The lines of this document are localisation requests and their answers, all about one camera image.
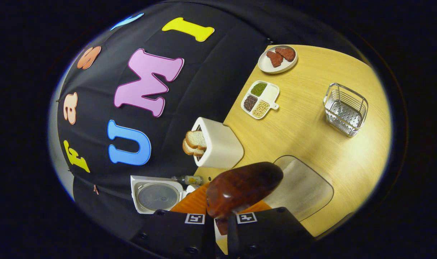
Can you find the white rice cooker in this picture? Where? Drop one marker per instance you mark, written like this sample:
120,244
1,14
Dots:
157,196

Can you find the white divided dish of beans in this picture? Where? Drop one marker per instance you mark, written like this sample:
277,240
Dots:
270,93

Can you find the small glass bottle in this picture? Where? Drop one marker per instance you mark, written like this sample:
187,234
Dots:
189,180

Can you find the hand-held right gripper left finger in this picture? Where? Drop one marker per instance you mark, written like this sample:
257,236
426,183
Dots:
168,230

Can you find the red meat slice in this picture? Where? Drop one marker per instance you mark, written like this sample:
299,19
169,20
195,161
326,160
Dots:
287,54
275,59

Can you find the clear plastic container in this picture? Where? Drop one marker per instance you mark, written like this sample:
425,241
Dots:
301,187

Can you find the bread slice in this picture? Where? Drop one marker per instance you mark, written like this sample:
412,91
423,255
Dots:
189,150
196,139

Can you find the dark wooden spoon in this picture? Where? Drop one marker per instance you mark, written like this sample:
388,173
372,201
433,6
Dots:
240,187

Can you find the white round plate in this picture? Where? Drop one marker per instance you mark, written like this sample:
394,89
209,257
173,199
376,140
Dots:
266,67

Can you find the black backdrop cloth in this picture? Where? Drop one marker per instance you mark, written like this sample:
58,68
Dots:
204,72

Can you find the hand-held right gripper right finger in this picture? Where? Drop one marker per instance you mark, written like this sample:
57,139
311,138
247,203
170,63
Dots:
269,233

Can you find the white toaster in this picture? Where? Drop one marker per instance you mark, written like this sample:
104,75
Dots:
222,147

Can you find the pink clip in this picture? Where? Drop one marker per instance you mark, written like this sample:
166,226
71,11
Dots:
95,189

